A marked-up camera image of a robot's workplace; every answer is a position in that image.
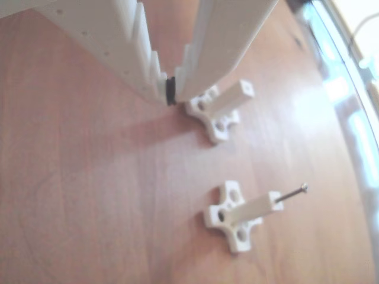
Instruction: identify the small silver screw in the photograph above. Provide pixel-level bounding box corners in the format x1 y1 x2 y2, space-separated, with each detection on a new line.
276 183 309 205

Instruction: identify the white cross-base post stand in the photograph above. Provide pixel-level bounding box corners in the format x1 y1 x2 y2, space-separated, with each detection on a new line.
203 180 285 256
184 79 256 146

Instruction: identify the shiny curved edge rail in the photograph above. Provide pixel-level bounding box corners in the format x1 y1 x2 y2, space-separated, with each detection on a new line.
291 0 379 190

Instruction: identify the thin white cable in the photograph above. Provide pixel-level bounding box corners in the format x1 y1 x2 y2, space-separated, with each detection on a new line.
351 7 379 42

